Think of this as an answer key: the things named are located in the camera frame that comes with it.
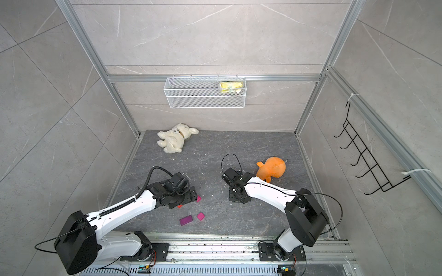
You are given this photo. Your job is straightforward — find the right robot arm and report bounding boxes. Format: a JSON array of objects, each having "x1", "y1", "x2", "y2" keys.
[{"x1": 222, "y1": 168, "x2": 336, "y2": 262}]

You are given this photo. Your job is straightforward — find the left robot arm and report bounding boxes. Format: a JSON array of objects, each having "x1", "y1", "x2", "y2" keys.
[{"x1": 52, "y1": 172, "x2": 198, "y2": 275}]

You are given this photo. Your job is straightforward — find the purple rectangular block lower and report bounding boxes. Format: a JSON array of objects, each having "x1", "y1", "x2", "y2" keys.
[{"x1": 180, "y1": 215, "x2": 193, "y2": 226}]

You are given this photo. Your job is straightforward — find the pink cube block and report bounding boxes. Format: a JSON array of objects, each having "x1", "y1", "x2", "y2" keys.
[{"x1": 197, "y1": 212, "x2": 206, "y2": 221}]

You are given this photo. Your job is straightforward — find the orange plush toy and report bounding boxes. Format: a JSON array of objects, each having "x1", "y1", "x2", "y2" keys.
[{"x1": 256, "y1": 157, "x2": 286, "y2": 183}]

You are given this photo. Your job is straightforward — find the white plush dog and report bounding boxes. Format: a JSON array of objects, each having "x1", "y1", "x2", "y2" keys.
[{"x1": 157, "y1": 124, "x2": 199, "y2": 154}]

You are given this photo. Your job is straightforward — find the yellow sponge in basket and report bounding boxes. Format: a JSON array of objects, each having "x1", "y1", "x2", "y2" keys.
[{"x1": 218, "y1": 81, "x2": 244, "y2": 94}]

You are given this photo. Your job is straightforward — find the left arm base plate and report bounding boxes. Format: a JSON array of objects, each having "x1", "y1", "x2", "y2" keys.
[{"x1": 120, "y1": 243, "x2": 170, "y2": 262}]

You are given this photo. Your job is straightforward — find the metal rail frame front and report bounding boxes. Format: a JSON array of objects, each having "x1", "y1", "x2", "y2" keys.
[{"x1": 81, "y1": 236, "x2": 362, "y2": 276}]

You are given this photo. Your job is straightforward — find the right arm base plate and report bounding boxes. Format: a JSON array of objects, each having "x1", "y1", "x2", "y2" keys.
[{"x1": 258, "y1": 241, "x2": 306, "y2": 262}]

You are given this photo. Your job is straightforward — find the white wire mesh basket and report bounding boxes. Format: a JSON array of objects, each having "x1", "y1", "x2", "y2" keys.
[{"x1": 163, "y1": 77, "x2": 247, "y2": 109}]

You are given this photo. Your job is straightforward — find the black wire hook rack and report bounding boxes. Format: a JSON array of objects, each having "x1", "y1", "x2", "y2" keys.
[{"x1": 333, "y1": 102, "x2": 412, "y2": 196}]

